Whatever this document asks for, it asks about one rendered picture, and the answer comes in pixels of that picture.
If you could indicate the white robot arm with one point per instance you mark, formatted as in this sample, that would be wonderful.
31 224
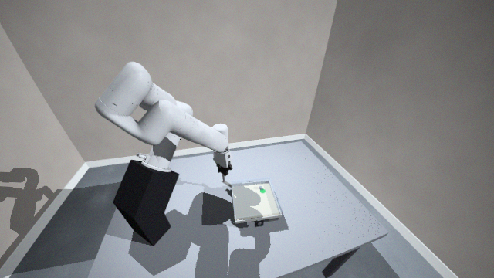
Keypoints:
164 123

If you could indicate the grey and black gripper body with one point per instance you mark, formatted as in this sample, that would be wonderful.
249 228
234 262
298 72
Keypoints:
222 158

